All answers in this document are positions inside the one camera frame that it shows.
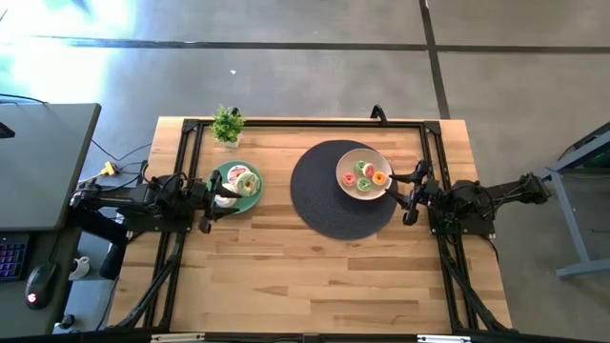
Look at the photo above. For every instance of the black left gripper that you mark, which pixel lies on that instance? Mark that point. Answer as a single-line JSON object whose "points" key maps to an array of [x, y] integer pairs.
{"points": [[209, 200]]}

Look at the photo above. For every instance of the large green donut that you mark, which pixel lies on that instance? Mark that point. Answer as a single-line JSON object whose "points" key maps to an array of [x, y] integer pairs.
{"points": [[253, 188]]}

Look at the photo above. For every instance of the black monitor corner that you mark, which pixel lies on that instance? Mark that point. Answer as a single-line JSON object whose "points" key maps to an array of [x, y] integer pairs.
{"points": [[6, 130]]}

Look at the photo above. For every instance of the silver metal bracket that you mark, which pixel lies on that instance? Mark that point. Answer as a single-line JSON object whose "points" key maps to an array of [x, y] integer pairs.
{"points": [[177, 337], [443, 338]]}

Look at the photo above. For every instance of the backlit keyboard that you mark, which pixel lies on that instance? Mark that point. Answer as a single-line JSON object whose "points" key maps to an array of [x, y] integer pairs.
{"points": [[12, 259]]}

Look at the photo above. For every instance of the small pink donut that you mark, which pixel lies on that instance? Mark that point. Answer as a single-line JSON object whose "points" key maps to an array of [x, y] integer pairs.
{"points": [[345, 180], [369, 170]]}

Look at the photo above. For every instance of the grey metal table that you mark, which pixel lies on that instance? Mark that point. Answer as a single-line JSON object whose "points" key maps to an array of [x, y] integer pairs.
{"points": [[569, 224]]}

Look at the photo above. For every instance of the black camera mount hook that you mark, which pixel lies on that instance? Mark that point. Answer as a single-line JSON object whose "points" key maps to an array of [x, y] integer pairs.
{"points": [[379, 112]]}

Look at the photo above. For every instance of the large pale yellow donut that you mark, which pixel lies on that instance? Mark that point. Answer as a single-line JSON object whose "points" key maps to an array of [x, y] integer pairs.
{"points": [[228, 203]]}

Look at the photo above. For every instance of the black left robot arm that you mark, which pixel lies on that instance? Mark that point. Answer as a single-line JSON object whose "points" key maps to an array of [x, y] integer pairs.
{"points": [[138, 200]]}

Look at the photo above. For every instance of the black computer mouse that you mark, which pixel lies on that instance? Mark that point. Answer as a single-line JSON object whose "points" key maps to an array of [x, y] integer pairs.
{"points": [[39, 286]]}

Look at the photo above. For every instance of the small green donut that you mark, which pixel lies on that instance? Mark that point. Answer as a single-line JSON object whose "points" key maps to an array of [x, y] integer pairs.
{"points": [[360, 185], [357, 167]]}

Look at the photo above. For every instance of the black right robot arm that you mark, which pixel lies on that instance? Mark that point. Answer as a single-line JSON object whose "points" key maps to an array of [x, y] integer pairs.
{"points": [[476, 200]]}

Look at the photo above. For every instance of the small yellow donut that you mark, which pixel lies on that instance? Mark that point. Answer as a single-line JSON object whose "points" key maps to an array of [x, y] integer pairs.
{"points": [[383, 179]]}

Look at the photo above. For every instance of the black support post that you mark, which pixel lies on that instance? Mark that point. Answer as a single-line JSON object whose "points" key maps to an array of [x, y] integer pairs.
{"points": [[112, 259]]}

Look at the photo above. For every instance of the black aluminium table frame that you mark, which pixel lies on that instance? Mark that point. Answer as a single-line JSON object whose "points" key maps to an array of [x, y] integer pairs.
{"points": [[310, 123]]}

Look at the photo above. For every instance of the grey desk top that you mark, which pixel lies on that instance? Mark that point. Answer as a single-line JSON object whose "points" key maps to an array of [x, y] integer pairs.
{"points": [[38, 167]]}

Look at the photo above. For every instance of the small white mug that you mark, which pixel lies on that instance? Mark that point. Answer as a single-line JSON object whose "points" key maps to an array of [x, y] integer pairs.
{"points": [[80, 268]]}

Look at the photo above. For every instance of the green round plate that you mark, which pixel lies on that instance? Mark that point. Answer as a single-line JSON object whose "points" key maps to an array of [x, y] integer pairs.
{"points": [[248, 204]]}

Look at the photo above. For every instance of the large pink donut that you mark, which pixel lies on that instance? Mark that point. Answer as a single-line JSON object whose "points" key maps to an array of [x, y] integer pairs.
{"points": [[233, 170]]}

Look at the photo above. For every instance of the small potted green plant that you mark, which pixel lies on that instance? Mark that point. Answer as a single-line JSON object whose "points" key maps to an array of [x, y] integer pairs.
{"points": [[227, 125]]}

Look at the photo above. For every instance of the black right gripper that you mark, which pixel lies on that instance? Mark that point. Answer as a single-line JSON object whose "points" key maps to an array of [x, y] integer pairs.
{"points": [[421, 195]]}

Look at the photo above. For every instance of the beige round plate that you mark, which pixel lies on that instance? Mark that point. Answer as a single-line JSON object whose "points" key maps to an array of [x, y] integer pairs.
{"points": [[376, 193]]}

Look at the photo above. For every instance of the black round placemat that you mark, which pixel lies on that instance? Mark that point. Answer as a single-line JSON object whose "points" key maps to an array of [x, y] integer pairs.
{"points": [[319, 200]]}

